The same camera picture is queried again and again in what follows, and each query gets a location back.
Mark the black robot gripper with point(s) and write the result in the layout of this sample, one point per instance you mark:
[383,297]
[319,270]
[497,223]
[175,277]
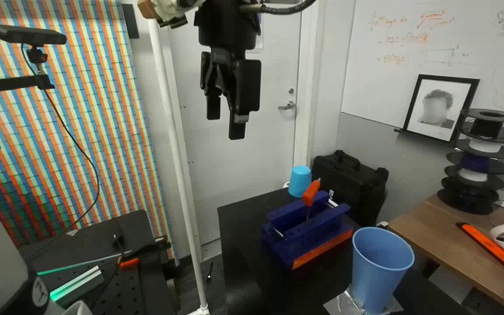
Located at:
[226,24]

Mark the black hard case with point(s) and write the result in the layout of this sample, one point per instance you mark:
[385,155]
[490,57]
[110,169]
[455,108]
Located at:
[354,185]

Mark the whiteboard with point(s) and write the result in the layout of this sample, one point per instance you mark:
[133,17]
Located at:
[415,41]

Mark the stack of filament spools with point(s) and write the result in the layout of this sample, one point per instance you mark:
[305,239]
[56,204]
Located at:
[476,176]

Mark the black framed picture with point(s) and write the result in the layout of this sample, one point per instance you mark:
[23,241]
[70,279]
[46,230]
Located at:
[438,108]

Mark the tan wrist camera mount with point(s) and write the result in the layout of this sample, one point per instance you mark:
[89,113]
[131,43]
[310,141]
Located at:
[168,11]

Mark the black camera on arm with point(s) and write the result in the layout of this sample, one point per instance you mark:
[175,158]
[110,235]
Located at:
[26,36]

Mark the small light blue cup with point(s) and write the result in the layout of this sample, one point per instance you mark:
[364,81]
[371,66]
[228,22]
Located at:
[299,183]

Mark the orange utility knife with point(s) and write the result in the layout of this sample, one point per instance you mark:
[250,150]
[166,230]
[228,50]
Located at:
[488,246]

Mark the thin white stand pole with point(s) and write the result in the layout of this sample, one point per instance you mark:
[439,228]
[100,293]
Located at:
[175,164]

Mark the wooden desk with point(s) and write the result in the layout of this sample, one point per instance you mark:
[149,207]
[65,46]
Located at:
[438,239]

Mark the silver tape patch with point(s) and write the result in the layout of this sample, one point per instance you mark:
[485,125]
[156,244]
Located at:
[336,305]

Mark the white door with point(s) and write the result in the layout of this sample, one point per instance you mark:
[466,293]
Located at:
[270,134]

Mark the black cabinet table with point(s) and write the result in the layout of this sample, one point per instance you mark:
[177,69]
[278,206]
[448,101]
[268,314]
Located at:
[252,256]

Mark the black perforated breadboard table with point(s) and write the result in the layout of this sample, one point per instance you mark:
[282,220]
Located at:
[117,281]

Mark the blue and orange tool holder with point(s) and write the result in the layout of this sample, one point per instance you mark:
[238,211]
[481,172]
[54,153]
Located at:
[306,234]

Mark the large blue cup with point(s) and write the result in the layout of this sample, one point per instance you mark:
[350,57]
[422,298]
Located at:
[380,269]

